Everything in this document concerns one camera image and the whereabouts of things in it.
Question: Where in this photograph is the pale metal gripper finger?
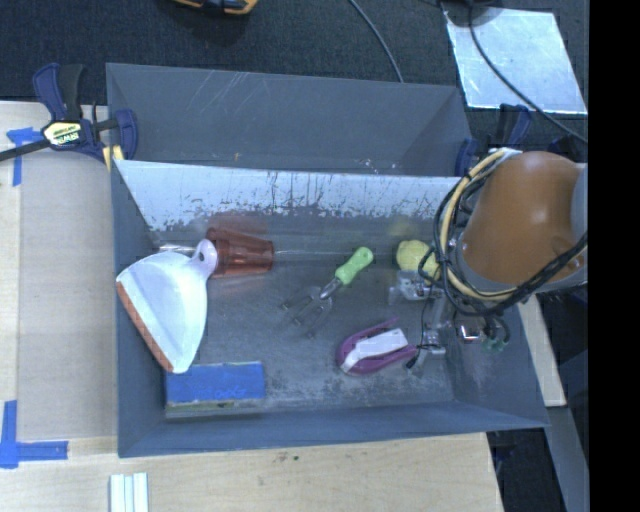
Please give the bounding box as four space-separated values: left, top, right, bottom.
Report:
388 271 437 303
405 345 447 377

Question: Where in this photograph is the yellow toy fruit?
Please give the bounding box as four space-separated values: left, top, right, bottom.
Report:
395 239 442 283

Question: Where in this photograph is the purple and white brush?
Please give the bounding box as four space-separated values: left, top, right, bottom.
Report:
334 316 419 378

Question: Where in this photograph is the red-orange clear plastic cup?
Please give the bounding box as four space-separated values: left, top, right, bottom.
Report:
205 226 277 279

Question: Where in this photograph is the blue sponge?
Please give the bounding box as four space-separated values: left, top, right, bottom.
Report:
164 360 268 419

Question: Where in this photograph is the grey metal bin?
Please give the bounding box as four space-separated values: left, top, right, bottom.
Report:
104 62 552 459

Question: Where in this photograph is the white dustpan with orange edge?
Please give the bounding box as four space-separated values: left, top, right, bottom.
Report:
115 238 220 375

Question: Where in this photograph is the green-handled garden fork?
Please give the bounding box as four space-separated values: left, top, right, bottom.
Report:
279 245 375 339

